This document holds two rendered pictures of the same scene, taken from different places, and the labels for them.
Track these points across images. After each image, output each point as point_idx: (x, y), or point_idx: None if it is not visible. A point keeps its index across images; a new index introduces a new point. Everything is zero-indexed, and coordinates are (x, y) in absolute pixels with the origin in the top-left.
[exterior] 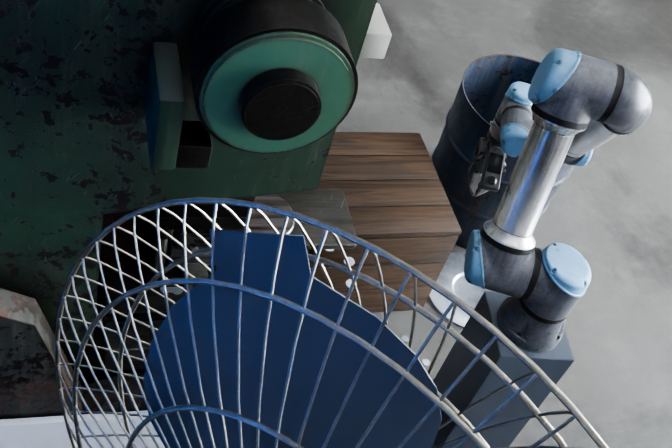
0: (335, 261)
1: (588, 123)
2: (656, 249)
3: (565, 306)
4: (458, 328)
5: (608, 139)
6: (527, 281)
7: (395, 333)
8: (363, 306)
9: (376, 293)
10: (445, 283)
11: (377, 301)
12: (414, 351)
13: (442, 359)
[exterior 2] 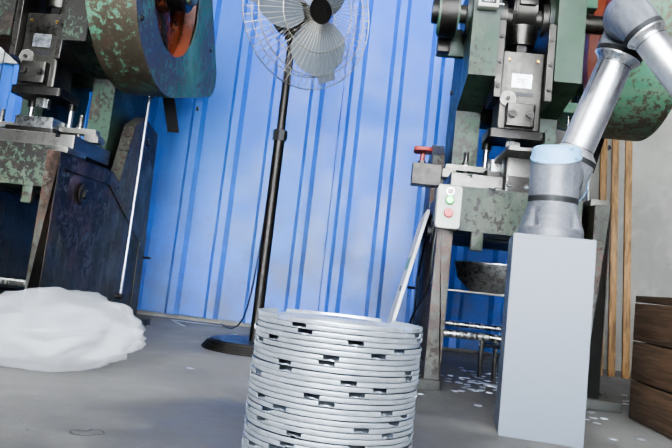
0: (643, 333)
1: (610, 44)
2: None
3: (530, 174)
4: None
5: (654, 68)
6: None
7: (645, 438)
8: (661, 419)
9: (666, 398)
10: None
11: (667, 414)
12: (625, 439)
13: (624, 445)
